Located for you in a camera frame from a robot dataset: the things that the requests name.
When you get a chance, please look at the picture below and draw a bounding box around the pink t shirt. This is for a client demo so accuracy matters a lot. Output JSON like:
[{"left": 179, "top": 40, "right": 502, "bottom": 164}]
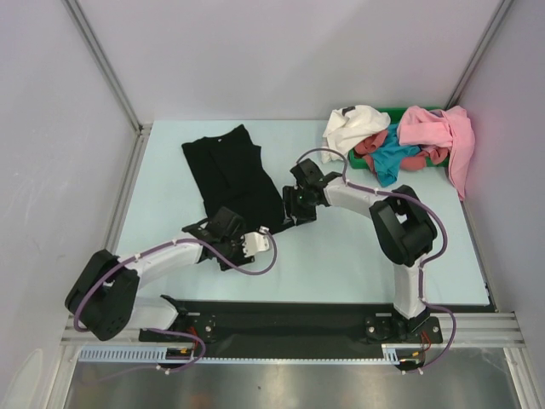
[{"left": 397, "top": 106, "right": 475, "bottom": 200}]

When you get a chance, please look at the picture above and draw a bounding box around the white t shirt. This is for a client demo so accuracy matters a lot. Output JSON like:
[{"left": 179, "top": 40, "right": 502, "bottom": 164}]
[{"left": 323, "top": 105, "right": 391, "bottom": 156}]

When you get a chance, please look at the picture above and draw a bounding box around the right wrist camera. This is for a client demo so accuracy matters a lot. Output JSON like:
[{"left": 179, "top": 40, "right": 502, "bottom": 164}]
[{"left": 290, "top": 158, "right": 341, "bottom": 189}]

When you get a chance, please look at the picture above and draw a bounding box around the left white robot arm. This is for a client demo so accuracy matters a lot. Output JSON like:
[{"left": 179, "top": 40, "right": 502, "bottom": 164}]
[{"left": 65, "top": 207, "right": 271, "bottom": 341}]

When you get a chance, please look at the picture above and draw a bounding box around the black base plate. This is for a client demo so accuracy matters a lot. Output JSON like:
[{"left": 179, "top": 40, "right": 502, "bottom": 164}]
[{"left": 138, "top": 297, "right": 452, "bottom": 360}]

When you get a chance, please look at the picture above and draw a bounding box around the aluminium frame post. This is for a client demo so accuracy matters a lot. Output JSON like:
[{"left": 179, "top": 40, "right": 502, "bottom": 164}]
[
  {"left": 445, "top": 0, "right": 516, "bottom": 110},
  {"left": 63, "top": 0, "right": 141, "bottom": 133}
]

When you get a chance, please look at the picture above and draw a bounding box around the green plastic bin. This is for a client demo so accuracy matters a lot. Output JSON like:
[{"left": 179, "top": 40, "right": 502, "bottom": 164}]
[{"left": 347, "top": 107, "right": 450, "bottom": 176}]

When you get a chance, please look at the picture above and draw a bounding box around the aluminium front rail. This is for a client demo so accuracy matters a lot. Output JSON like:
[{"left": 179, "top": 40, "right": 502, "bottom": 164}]
[{"left": 59, "top": 310, "right": 525, "bottom": 347}]

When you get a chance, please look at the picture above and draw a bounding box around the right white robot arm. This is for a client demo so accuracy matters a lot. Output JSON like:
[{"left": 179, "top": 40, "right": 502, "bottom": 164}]
[{"left": 282, "top": 175, "right": 438, "bottom": 342}]

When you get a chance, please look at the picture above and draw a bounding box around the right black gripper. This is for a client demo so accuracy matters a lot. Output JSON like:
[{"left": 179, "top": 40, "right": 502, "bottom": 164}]
[{"left": 281, "top": 185, "right": 317, "bottom": 226}]

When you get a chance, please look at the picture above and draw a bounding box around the teal t shirt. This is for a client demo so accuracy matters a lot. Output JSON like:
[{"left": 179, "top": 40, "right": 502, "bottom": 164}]
[{"left": 370, "top": 124, "right": 421, "bottom": 187}]

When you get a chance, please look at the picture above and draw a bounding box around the aluminium frame post right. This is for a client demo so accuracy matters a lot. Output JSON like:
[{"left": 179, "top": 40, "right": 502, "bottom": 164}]
[{"left": 445, "top": 0, "right": 516, "bottom": 110}]

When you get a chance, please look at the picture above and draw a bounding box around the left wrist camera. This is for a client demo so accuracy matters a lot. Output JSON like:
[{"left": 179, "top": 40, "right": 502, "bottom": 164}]
[{"left": 242, "top": 226, "right": 272, "bottom": 257}]

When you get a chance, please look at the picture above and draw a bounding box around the aluminium frame post left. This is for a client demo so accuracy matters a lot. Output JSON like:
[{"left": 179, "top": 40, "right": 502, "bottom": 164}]
[{"left": 63, "top": 0, "right": 141, "bottom": 133}]

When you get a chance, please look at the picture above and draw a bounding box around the black t shirt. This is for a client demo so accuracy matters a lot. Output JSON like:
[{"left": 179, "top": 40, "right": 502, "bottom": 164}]
[{"left": 181, "top": 124, "right": 294, "bottom": 234}]

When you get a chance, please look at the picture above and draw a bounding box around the white slotted cable duct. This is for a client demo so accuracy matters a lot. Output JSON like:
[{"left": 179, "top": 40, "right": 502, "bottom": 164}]
[{"left": 78, "top": 344, "right": 417, "bottom": 365}]

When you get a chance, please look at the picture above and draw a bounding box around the dusty red t shirt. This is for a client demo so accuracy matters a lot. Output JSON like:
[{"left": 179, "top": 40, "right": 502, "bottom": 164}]
[{"left": 348, "top": 130, "right": 450, "bottom": 171}]

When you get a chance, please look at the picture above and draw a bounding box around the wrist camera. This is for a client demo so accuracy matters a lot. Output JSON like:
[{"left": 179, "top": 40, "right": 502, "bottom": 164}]
[
  {"left": 290, "top": 158, "right": 341, "bottom": 189},
  {"left": 242, "top": 226, "right": 272, "bottom": 257}
]

